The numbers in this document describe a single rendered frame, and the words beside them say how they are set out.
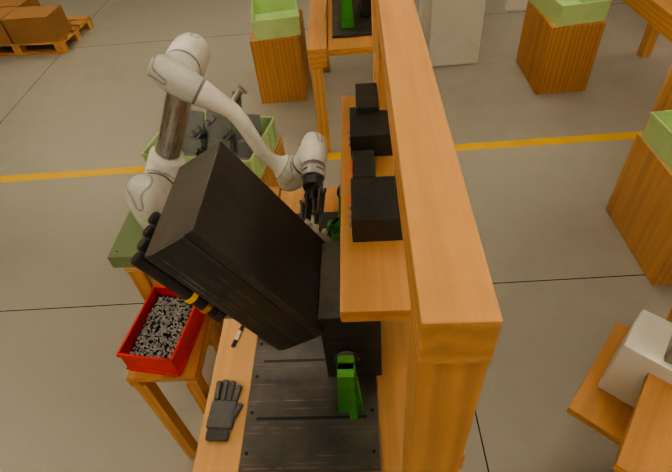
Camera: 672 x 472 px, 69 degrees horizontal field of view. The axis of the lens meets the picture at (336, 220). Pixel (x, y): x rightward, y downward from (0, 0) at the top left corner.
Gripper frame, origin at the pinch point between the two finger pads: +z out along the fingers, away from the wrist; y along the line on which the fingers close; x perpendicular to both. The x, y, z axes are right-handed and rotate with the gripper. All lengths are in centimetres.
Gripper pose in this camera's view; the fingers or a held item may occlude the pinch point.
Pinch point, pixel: (311, 226)
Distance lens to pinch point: 170.2
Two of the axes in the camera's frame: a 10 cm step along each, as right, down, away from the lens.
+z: 0.0, 8.6, -5.1
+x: 7.6, 3.3, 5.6
